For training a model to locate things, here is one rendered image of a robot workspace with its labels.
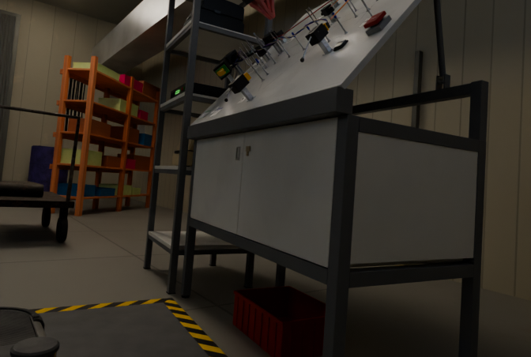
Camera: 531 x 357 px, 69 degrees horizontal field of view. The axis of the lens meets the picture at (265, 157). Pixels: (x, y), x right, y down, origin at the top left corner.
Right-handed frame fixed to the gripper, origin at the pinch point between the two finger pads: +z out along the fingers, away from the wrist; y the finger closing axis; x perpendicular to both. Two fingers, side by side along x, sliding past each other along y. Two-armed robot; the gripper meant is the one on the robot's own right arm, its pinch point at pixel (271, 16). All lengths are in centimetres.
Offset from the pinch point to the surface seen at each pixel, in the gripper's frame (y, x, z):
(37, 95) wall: 779, -45, -121
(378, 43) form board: -27.2, -5.3, 20.9
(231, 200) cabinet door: 42, 27, 52
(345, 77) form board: -25.3, 9.4, 23.0
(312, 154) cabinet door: -11.2, 20.2, 38.6
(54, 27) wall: 774, -149, -219
